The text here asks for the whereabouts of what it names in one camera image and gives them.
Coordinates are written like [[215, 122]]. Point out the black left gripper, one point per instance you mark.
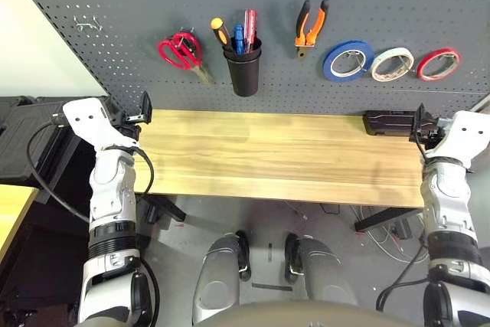
[[128, 126]]

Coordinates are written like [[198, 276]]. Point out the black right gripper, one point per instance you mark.
[[432, 133]]

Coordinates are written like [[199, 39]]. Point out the white tape roll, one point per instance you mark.
[[377, 70]]

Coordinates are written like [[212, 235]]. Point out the orange black screwdriver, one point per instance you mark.
[[222, 34]]

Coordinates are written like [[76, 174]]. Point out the orange black pliers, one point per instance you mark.
[[310, 32]]

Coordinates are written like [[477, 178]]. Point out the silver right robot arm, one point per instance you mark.
[[448, 197]]

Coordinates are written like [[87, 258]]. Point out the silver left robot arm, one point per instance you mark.
[[111, 189]]

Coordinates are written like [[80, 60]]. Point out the black tool case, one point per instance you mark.
[[386, 124]]

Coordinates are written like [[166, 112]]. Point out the red tape roll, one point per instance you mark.
[[423, 74]]

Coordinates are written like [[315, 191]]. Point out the silver double prong hook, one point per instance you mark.
[[88, 26]]

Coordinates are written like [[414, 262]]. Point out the black metal table leg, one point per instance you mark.
[[172, 210], [383, 220]]

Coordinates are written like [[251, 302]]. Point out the black plastic cup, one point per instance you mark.
[[245, 74]]

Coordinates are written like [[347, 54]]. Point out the blue tape roll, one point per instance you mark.
[[329, 70]]

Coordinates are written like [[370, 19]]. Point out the black power adapter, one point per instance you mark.
[[404, 229]]

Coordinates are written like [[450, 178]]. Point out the black ribbed storage case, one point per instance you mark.
[[23, 139]]

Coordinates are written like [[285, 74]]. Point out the yellow wooden side table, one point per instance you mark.
[[13, 212]]

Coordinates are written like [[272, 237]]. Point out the silver robot right leg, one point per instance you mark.
[[325, 273]]

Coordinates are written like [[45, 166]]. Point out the silver robot leg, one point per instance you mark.
[[325, 273], [214, 281]]

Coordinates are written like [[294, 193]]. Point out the black robot right foot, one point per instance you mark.
[[291, 258]]

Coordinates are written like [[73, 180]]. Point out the silver robot left leg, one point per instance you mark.
[[214, 281]]

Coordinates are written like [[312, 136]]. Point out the short black floor tape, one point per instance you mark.
[[270, 252]]

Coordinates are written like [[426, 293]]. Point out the long black floor tape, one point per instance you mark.
[[272, 286]]

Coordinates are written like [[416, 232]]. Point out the grey robot torso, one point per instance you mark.
[[306, 313]]

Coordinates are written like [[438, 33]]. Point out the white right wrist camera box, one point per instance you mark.
[[465, 135]]

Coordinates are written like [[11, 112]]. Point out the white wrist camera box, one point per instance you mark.
[[465, 135], [88, 120]]

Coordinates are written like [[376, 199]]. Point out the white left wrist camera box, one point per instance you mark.
[[88, 120]]

